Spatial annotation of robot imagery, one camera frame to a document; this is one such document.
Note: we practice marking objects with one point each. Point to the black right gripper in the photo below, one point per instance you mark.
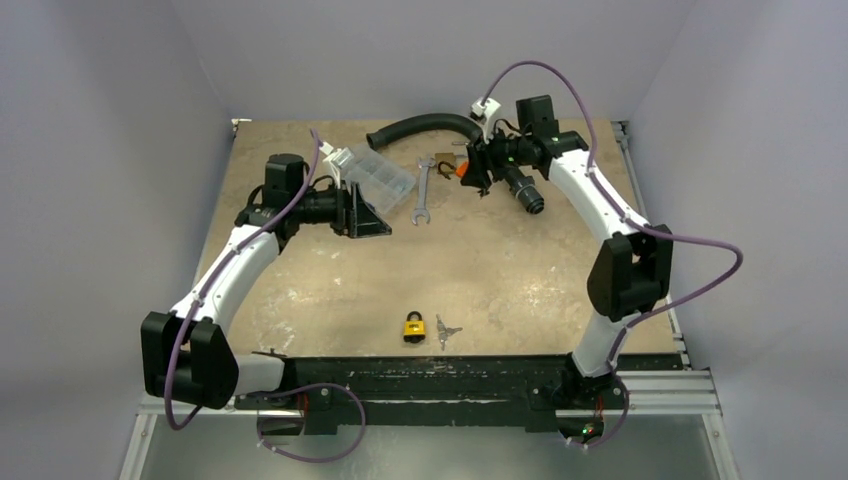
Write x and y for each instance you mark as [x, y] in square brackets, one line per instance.
[480, 162]

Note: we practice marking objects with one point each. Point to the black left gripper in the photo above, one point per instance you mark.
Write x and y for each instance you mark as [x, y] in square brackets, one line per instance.
[353, 217]

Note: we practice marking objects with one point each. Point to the yellow padlock black shackle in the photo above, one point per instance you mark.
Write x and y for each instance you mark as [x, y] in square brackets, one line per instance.
[414, 328]

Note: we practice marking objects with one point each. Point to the silver keys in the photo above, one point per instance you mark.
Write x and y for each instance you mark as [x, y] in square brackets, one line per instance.
[444, 332]

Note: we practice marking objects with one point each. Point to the orange black padlock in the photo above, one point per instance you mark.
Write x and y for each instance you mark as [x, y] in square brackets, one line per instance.
[462, 169]

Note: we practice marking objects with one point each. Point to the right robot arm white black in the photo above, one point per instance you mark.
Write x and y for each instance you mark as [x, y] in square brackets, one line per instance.
[631, 272]

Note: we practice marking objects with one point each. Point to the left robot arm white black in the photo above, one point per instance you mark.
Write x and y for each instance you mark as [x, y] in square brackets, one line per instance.
[186, 354]

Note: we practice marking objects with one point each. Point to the brass padlock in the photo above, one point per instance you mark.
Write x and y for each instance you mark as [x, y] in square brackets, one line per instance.
[447, 163]

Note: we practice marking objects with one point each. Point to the clear plastic compartment box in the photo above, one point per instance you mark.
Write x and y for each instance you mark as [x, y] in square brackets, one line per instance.
[383, 183]

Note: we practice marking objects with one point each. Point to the silver open-end wrench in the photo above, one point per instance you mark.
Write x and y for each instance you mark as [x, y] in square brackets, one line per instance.
[421, 212]

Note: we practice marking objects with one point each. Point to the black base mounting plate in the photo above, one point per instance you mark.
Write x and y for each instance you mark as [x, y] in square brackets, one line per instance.
[432, 391]

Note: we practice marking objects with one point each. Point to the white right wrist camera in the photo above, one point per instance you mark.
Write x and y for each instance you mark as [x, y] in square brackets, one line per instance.
[486, 112]

